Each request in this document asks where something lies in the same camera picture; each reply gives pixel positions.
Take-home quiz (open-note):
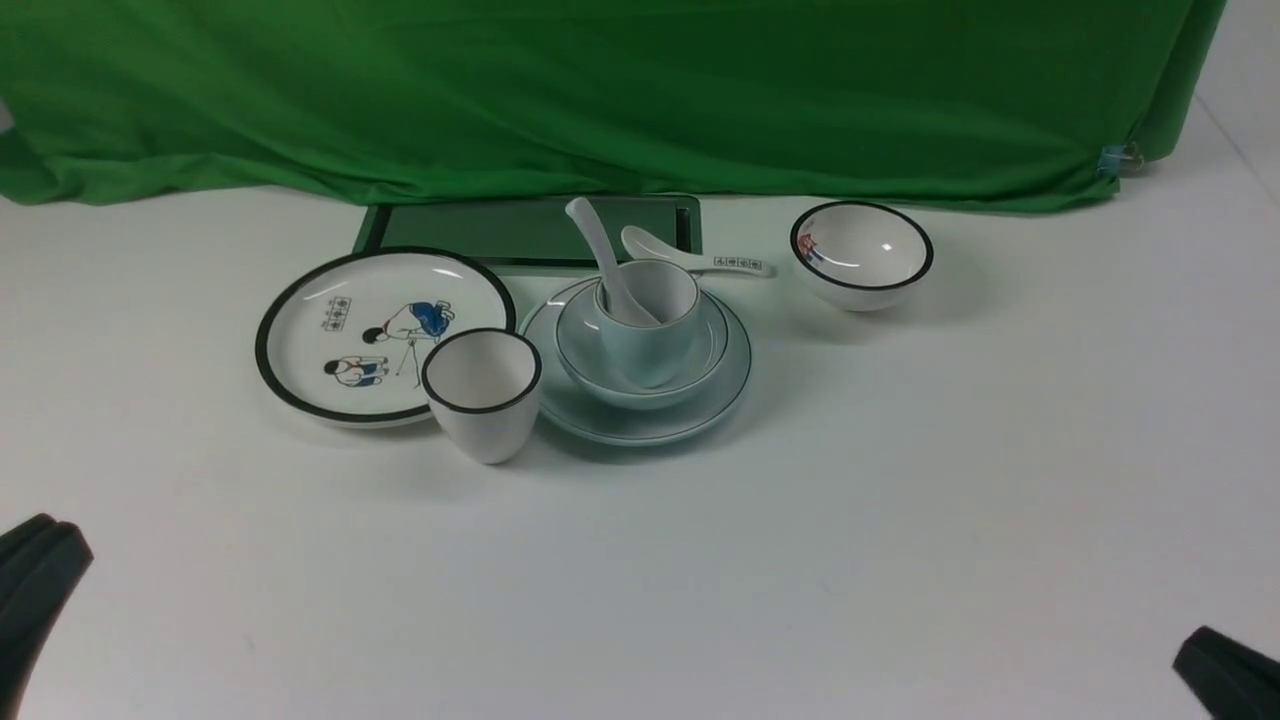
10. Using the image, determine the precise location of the black-rimmed illustrated plate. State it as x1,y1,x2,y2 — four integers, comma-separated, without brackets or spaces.
253,249,517,429

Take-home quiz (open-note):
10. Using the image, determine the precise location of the blue binder clip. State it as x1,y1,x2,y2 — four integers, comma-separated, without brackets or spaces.
1094,142,1146,178

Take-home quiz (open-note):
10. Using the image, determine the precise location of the black-rimmed white cup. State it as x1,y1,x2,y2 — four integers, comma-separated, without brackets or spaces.
420,328,544,465

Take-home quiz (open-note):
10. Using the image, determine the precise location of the pale green plate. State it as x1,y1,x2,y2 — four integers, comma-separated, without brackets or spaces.
518,278,753,447

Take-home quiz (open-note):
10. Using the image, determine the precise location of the pale green bowl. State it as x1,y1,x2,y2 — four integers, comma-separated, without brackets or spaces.
556,281,730,411

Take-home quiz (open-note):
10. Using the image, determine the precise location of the dark green rectangular tray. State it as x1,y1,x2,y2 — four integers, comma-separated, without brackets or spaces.
352,195,703,275

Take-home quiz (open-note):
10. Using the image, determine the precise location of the white spoon with characters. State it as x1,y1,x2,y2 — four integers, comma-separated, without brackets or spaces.
620,225,777,278

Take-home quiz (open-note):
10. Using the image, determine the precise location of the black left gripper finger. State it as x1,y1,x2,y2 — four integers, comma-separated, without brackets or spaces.
1,512,95,719

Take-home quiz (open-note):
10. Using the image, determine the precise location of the black-rimmed illustrated bowl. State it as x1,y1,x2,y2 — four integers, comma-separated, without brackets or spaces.
788,201,934,313

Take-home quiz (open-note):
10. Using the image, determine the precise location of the pale green cup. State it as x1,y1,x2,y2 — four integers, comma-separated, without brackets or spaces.
593,259,701,388

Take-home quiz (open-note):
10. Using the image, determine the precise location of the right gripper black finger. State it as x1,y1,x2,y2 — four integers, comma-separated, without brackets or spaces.
1172,626,1279,719

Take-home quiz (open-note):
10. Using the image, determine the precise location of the plain white spoon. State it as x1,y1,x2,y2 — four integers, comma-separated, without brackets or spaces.
564,197,658,327

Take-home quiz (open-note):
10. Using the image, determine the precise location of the green backdrop cloth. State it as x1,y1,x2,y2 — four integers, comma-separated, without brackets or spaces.
1,1,1225,213

